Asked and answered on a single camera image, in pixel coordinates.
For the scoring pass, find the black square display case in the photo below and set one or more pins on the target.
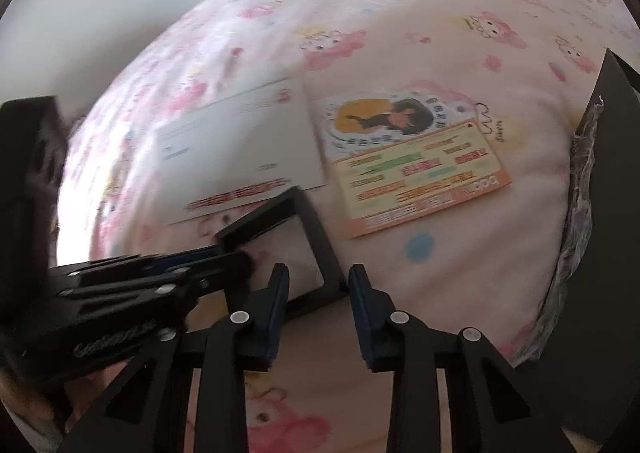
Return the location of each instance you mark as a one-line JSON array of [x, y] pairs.
[[315, 233]]

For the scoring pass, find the white envelope with red print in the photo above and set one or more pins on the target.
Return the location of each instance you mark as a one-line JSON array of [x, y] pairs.
[[240, 148]]

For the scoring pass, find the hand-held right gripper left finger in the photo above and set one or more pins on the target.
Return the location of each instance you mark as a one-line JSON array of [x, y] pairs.
[[277, 313]]

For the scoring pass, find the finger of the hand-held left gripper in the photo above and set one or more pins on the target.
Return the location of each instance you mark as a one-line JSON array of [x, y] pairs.
[[185, 257], [220, 270]]

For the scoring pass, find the crumpled clear plastic wrap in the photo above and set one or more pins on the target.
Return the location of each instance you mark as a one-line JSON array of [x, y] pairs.
[[575, 233]]

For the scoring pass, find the clear sticker pack orange card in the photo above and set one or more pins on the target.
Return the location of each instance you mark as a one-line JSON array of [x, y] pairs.
[[415, 173]]

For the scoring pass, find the pink cartoon printed blanket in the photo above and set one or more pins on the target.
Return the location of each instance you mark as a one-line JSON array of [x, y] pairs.
[[400, 8]]

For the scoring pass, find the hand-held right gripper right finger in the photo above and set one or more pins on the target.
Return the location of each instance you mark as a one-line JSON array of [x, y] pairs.
[[361, 318]]

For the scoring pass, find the black cardboard box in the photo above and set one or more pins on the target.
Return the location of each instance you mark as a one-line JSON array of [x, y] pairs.
[[615, 233]]

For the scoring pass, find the person's left hand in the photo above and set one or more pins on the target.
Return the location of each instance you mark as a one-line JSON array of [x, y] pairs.
[[90, 388]]

